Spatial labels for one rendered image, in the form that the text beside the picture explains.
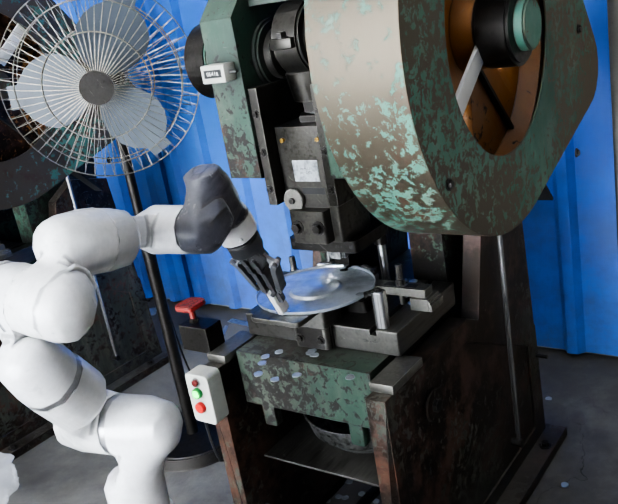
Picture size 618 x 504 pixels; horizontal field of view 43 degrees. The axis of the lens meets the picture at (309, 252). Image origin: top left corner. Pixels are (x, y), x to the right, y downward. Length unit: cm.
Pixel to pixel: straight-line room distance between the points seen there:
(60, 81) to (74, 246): 127
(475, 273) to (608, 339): 110
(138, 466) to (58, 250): 42
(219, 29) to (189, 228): 54
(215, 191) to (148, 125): 96
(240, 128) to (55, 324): 83
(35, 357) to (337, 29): 70
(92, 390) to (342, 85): 65
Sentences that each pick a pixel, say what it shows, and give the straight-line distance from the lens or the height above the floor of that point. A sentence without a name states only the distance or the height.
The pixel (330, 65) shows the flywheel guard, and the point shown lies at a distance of 135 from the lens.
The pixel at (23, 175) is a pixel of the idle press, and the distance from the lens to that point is 290.
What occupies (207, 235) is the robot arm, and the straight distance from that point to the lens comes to 150.
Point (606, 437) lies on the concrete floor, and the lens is 268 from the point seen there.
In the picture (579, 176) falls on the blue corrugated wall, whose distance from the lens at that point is 288.
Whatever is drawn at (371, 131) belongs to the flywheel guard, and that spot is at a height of 122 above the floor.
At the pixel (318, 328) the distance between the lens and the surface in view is 187.
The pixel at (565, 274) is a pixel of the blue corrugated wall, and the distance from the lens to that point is 299.
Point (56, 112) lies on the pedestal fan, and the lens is 248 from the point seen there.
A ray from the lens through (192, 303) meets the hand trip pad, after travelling 203.
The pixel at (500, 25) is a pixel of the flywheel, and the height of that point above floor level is 134.
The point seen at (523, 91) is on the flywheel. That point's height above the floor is 116.
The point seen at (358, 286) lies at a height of 78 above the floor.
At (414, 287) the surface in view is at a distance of 189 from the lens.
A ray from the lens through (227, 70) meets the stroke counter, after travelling 183.
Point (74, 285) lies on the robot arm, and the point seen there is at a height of 111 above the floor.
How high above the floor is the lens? 147
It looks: 19 degrees down
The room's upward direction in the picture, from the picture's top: 10 degrees counter-clockwise
